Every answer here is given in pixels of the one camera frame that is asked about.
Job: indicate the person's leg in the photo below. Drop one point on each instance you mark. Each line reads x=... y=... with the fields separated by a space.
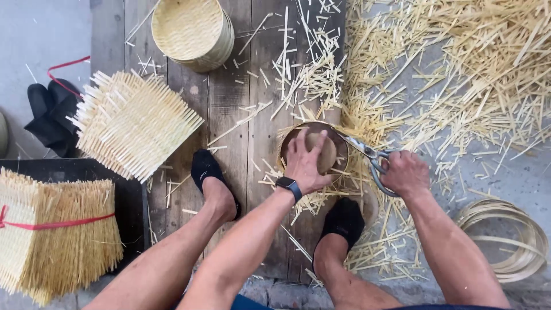
x=163 y=262
x=344 y=284

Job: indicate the person's right hand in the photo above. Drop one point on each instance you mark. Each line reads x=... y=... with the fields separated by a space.
x=407 y=172

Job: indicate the black smartwatch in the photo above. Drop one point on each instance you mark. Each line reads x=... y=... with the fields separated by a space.
x=289 y=186

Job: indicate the black left sock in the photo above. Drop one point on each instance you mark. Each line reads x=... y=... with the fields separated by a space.
x=206 y=170

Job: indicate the coil of bamboo hoops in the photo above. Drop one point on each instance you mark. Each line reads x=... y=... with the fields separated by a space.
x=523 y=241

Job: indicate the stack of round bamboo trays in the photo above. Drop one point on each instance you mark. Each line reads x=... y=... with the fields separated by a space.
x=193 y=30

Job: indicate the black low table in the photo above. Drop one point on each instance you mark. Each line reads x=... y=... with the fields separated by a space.
x=129 y=202

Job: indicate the tied bundle of woven mats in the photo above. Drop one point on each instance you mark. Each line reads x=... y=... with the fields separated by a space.
x=56 y=241

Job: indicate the black right sock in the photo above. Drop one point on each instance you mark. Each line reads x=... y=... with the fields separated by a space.
x=344 y=219

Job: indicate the large metal scissors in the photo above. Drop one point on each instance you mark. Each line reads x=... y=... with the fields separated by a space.
x=366 y=151

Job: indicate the heap of bamboo strip offcuts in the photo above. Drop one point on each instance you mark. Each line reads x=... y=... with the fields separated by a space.
x=465 y=73

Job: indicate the person's left leg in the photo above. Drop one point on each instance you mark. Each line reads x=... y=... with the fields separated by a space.
x=163 y=262

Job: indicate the person's right leg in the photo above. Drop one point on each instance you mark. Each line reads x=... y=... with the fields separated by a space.
x=344 y=284

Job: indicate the pair of black slippers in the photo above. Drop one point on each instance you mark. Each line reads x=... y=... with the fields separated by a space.
x=51 y=116

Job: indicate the wooden plank board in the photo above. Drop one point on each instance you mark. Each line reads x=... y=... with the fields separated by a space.
x=228 y=107

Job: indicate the black sock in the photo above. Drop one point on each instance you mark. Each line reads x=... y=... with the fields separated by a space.
x=206 y=170
x=344 y=219

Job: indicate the stack of square woven mats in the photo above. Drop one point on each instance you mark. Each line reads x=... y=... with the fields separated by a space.
x=133 y=125

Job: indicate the person's left hand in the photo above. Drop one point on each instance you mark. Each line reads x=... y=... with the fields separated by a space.
x=303 y=165

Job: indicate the round wooden mould with knob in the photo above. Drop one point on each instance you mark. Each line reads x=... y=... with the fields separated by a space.
x=333 y=148

